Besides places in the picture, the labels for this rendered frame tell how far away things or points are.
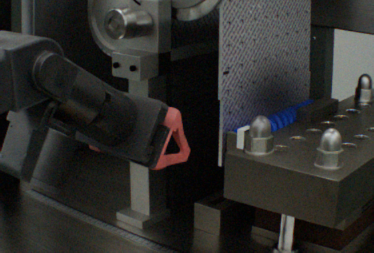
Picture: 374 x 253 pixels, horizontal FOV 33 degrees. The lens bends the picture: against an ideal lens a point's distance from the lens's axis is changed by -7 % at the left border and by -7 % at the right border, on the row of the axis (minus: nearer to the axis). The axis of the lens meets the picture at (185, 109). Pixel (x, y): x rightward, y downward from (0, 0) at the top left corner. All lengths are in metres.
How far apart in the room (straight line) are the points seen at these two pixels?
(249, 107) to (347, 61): 2.83
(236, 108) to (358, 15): 0.31
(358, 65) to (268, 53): 2.77
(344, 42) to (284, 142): 2.87
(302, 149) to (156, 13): 0.25
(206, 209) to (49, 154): 0.32
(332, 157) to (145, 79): 0.26
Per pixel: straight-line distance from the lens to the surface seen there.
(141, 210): 0.93
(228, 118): 0.87
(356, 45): 3.68
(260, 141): 0.80
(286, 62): 0.97
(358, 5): 1.09
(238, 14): 0.85
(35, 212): 0.96
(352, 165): 0.79
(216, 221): 0.88
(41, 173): 0.62
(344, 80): 3.74
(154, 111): 0.68
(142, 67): 0.83
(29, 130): 0.61
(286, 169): 0.77
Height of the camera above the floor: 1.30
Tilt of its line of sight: 16 degrees down
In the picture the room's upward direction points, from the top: 1 degrees clockwise
